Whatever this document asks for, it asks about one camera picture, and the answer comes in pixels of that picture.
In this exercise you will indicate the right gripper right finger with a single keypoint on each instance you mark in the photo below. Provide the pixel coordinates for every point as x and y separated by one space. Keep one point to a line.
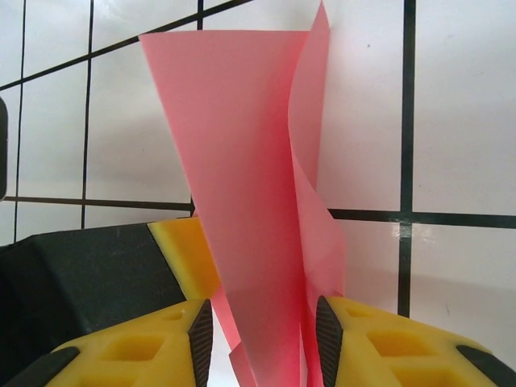
403 354

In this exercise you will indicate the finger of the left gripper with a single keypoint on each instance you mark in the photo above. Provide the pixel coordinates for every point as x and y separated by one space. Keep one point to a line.
101 274

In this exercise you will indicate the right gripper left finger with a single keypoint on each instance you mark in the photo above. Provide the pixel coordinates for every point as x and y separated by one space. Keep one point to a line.
133 354

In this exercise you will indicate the pink paper sheet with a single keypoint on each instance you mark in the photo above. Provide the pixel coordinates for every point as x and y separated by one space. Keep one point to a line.
242 161

